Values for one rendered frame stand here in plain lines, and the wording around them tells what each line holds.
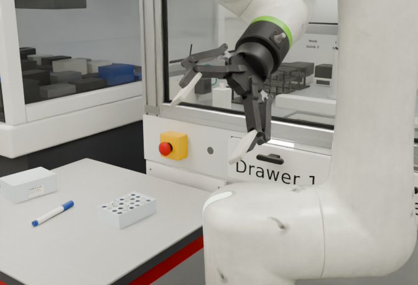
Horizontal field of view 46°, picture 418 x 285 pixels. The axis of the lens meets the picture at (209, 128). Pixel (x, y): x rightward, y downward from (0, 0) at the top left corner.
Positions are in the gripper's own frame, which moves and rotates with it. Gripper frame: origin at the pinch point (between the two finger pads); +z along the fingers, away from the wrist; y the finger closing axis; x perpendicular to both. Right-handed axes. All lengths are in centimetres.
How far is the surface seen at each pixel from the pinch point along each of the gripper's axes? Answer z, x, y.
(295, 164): -30.6, 22.3, 31.2
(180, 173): -31, 60, 20
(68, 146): -35, 102, -7
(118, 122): -57, 102, 1
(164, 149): -29, 54, 10
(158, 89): -43, 54, -2
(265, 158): -28.7, 26.3, 25.3
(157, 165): -32, 68, 15
